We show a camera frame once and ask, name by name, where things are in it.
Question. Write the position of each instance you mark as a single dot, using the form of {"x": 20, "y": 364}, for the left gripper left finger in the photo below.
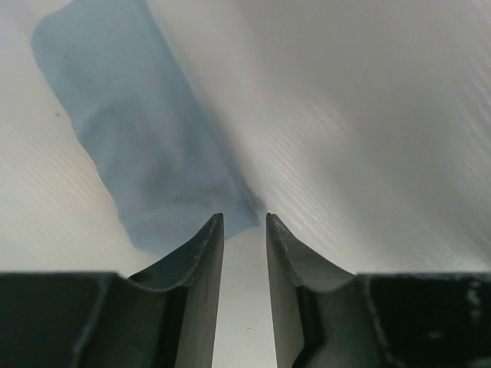
{"x": 162, "y": 316}

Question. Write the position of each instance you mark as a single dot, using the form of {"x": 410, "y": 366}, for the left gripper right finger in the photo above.
{"x": 324, "y": 316}

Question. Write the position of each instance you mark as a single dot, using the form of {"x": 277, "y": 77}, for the light blue cleaning cloth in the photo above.
{"x": 166, "y": 165}

